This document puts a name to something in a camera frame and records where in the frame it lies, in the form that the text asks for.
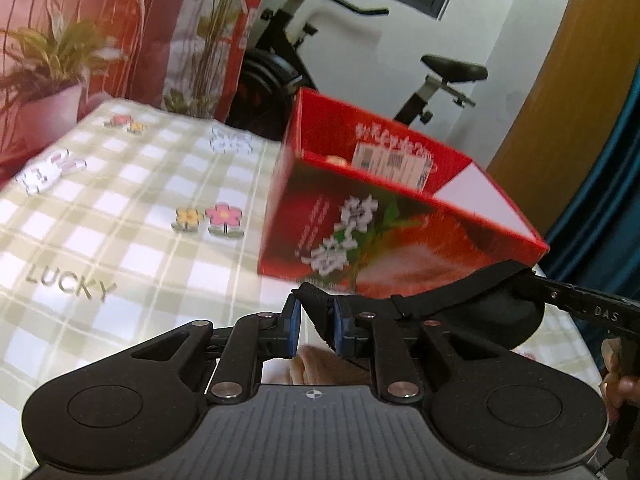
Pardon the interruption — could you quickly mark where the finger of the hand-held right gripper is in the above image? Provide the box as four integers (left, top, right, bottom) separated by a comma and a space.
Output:
520, 267, 640, 341

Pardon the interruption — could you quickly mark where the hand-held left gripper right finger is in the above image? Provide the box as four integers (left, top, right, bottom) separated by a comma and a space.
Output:
330, 297, 511, 404

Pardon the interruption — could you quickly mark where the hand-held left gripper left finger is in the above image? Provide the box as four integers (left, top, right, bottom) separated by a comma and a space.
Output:
116, 297, 302, 404

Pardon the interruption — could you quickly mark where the black eye mask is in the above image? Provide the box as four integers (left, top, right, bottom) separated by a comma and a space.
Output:
297, 260, 547, 353

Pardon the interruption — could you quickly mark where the red cardboard box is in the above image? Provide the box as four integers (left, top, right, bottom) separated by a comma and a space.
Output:
257, 87, 551, 301

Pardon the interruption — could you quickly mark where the person's right hand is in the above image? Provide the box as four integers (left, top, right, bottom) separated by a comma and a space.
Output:
600, 339, 640, 411

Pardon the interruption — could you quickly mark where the teal curtain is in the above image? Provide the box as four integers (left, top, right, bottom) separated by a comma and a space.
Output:
542, 55, 640, 301

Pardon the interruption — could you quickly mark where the checked tablecloth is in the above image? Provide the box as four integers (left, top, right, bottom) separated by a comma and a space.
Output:
0, 100, 601, 480

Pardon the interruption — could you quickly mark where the yellow wooden panel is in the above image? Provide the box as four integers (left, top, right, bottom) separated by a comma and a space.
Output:
487, 0, 640, 233

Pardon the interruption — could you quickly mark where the black exercise bike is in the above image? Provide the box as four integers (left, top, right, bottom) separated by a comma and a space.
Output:
225, 0, 488, 141

